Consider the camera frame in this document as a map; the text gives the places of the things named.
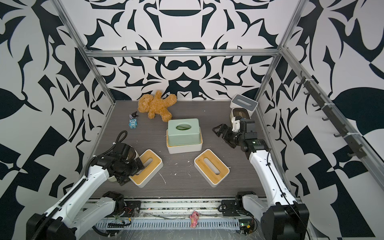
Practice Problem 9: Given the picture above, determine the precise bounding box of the blue robot toy figure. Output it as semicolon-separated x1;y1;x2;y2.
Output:
129;118;138;129

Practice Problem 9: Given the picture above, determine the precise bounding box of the cream dark-lid tissue box right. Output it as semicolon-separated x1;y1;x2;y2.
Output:
230;108;251;124

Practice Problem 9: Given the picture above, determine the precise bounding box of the cream dark-lid tissue box left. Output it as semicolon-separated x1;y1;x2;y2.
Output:
106;143;138;182

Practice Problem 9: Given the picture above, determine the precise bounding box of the grey lid white tissue box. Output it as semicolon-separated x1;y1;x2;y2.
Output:
230;94;259;117

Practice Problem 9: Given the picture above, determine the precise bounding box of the small green circuit board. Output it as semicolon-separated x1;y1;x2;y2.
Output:
239;219;256;235

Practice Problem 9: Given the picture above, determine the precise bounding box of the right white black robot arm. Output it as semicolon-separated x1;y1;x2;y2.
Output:
213;119;310;240

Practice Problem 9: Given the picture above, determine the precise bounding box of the cream dark-lid tissue box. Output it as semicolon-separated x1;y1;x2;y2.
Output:
230;108;251;124
106;143;138;182

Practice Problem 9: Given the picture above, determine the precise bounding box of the grey slotted cable duct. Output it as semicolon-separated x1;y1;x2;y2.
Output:
96;219;242;231

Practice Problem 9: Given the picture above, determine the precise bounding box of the small dark purple toy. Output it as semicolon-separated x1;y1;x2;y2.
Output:
129;112;139;119

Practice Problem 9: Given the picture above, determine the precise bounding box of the grey wall hook rail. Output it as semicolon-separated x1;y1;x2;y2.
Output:
298;77;367;159

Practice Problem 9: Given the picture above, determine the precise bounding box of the white bamboo tissue box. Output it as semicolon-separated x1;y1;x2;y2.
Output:
166;131;203;154
129;149;164;188
194;149;230;188

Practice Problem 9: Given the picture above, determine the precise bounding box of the green tissue box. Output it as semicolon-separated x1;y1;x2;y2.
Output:
168;119;201;147

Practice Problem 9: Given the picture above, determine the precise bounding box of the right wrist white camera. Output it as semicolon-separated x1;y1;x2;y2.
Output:
232;119;256;133

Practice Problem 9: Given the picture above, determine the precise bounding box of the brown teddy bear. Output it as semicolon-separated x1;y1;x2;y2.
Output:
138;91;177;123

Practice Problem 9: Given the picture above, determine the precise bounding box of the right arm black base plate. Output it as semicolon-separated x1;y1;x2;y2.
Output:
218;200;248;217

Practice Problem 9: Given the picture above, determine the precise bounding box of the round white clock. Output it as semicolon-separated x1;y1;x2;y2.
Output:
257;222;266;240

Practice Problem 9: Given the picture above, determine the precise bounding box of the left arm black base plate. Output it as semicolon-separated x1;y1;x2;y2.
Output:
112;200;142;217

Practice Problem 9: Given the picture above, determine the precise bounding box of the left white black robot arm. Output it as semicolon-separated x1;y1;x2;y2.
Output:
26;131;144;240

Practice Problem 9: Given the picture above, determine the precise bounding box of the aluminium frame rail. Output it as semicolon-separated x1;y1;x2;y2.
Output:
86;49;278;58

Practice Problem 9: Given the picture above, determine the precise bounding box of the pink toy figure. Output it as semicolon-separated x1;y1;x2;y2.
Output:
189;211;200;229

